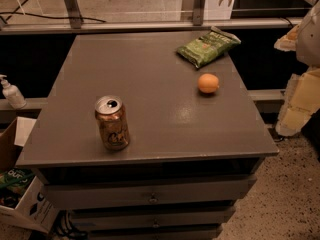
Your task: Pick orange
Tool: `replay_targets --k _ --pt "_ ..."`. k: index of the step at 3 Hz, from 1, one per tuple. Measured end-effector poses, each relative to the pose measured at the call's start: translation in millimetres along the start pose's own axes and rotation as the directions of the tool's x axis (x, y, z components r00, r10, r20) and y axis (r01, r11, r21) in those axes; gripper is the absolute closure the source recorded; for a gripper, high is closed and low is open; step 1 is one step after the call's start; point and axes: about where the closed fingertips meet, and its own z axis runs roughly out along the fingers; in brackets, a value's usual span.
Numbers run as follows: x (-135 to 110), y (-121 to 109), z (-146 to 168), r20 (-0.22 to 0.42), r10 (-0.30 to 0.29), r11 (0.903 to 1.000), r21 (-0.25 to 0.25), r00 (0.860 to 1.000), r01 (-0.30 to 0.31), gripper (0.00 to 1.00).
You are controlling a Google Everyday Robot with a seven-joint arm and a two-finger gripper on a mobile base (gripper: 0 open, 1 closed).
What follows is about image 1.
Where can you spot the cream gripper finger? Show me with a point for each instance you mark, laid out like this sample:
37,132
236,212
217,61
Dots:
301,101
288,41

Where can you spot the orange fruit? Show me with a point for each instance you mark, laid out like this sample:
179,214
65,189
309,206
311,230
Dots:
208,83

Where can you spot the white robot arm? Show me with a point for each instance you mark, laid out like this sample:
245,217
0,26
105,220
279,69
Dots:
308,38

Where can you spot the green chip bag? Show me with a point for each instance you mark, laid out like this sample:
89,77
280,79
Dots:
207,48

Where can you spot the white box in background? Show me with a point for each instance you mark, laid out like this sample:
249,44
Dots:
218,9

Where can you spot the grey drawer cabinet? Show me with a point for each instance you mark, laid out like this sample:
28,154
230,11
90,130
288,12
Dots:
190,156

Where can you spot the gold soda can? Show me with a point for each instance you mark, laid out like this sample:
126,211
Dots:
111,118

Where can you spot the white pump bottle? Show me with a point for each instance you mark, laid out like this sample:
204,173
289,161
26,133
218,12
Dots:
12,94

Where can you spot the cardboard box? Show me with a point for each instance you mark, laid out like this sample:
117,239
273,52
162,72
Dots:
21,201

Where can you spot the green package in box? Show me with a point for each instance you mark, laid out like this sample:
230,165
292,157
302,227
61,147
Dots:
13,185

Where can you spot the metal railing frame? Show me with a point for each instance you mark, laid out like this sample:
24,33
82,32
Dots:
107,16

